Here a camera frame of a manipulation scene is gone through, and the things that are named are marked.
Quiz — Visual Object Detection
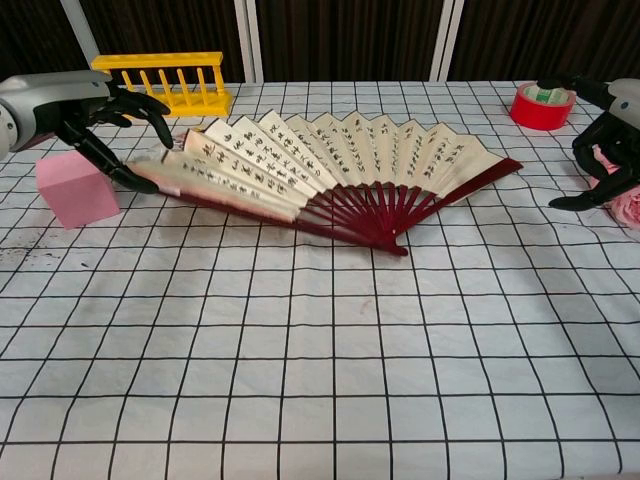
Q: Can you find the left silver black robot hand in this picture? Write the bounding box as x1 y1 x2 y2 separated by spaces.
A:
14 69 175 195

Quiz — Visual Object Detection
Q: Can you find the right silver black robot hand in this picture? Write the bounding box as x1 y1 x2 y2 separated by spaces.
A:
537 74 640 211

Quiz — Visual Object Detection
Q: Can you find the paper folding fan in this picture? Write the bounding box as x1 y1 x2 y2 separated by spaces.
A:
124 109 524 258

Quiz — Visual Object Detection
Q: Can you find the pink rose bouquet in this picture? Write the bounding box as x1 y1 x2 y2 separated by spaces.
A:
589 144 640 226

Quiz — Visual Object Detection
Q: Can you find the red tape roll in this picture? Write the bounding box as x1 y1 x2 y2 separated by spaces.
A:
509 82 576 132

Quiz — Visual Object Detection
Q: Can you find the pink cube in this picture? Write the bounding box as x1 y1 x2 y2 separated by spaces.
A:
34 151 122 231

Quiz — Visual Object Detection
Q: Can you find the yellow test tube rack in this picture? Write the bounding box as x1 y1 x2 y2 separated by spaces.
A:
90 51 234 119

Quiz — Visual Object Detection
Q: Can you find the white black checked tablecloth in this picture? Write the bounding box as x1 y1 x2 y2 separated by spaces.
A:
0 79 640 480

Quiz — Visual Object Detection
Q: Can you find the white partition post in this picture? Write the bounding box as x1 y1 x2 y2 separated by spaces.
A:
234 0 265 84
59 0 101 76
428 0 465 82

